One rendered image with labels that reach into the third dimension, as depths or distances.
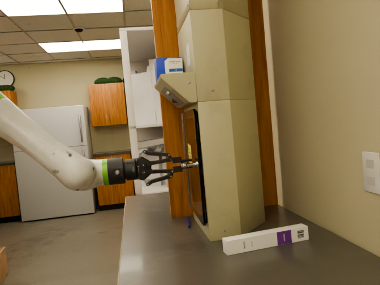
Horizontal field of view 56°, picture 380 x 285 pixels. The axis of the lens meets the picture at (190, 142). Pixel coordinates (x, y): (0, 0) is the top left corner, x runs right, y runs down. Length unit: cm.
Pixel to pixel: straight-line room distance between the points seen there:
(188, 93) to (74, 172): 43
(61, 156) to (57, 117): 503
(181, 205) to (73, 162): 62
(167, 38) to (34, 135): 72
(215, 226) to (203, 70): 52
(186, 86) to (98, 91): 530
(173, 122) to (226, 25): 50
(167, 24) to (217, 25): 41
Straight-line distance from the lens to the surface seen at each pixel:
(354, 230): 127
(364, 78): 113
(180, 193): 158
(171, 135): 155
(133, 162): 126
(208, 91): 120
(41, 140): 116
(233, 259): 110
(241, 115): 128
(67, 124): 614
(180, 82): 119
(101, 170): 125
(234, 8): 135
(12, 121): 118
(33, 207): 638
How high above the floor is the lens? 134
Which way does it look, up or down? 3 degrees down
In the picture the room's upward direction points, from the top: 5 degrees counter-clockwise
